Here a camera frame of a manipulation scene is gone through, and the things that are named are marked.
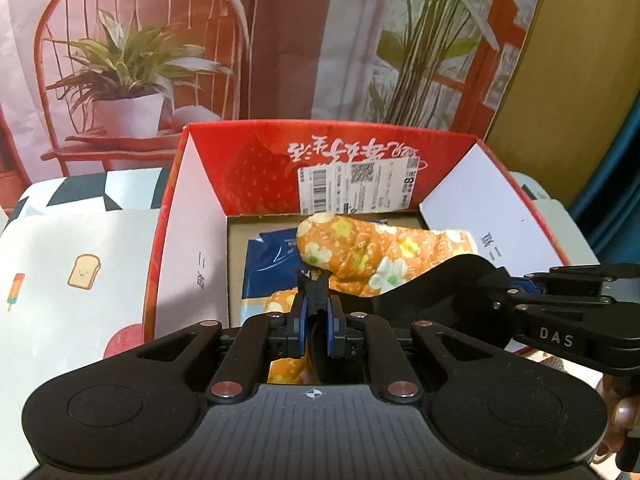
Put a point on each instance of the printed room backdrop cloth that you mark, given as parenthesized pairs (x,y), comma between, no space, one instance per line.
(438,64)

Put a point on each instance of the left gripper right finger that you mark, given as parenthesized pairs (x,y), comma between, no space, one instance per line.
(362,348)

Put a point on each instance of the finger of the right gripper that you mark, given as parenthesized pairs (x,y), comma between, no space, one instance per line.
(506,298)
(560,284)

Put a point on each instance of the orange floral cloth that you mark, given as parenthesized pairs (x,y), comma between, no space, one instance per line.
(365,259)

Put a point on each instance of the white shipping label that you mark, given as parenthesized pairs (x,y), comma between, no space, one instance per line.
(370,187)

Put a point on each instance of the patterned tablecloth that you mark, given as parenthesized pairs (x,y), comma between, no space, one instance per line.
(75,255)

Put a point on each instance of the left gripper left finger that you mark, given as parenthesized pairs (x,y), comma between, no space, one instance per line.
(261,339)

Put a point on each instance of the wooden wall panel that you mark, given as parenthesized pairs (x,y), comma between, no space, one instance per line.
(575,85)

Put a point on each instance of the person right hand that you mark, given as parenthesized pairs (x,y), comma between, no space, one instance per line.
(623,416)

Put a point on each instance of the blue tissue pack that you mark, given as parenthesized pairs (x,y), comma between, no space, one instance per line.
(271,264)

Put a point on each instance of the red strawberry cardboard box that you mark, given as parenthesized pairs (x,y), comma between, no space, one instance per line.
(272,168)

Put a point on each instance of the black fabric garment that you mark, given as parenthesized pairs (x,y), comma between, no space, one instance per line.
(465,293)

